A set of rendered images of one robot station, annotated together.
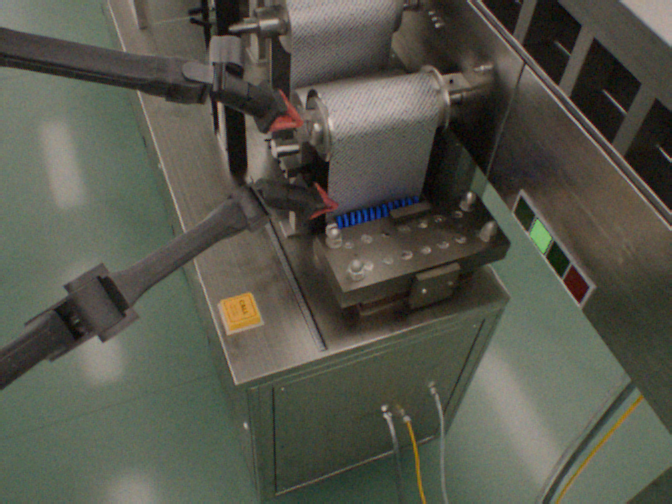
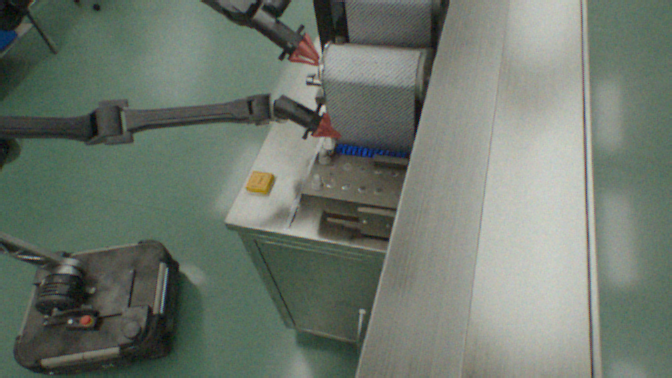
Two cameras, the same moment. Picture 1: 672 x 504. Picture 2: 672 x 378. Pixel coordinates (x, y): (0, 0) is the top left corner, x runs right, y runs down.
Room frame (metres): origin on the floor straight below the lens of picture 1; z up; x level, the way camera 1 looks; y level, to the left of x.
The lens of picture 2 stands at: (0.34, -0.73, 2.04)
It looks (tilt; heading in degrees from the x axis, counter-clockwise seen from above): 51 degrees down; 50
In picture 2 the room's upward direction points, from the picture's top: 11 degrees counter-clockwise
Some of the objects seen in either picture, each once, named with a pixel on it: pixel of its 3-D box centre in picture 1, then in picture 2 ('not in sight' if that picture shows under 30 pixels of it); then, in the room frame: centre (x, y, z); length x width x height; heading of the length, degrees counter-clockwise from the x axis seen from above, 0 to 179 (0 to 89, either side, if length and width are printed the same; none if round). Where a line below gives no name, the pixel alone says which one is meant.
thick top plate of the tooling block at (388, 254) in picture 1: (412, 247); (379, 188); (0.96, -0.19, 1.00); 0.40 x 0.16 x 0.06; 115
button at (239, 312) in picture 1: (240, 311); (259, 182); (0.81, 0.18, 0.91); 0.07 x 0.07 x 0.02; 25
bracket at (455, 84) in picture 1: (453, 83); not in sight; (1.18, -0.23, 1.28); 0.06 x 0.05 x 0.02; 115
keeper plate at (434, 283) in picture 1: (434, 286); (377, 223); (0.88, -0.24, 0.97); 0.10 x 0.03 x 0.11; 115
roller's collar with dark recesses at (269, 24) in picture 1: (269, 22); not in sight; (1.27, 0.16, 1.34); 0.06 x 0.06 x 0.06; 25
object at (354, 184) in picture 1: (377, 181); (371, 128); (1.05, -0.10, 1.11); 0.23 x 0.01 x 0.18; 115
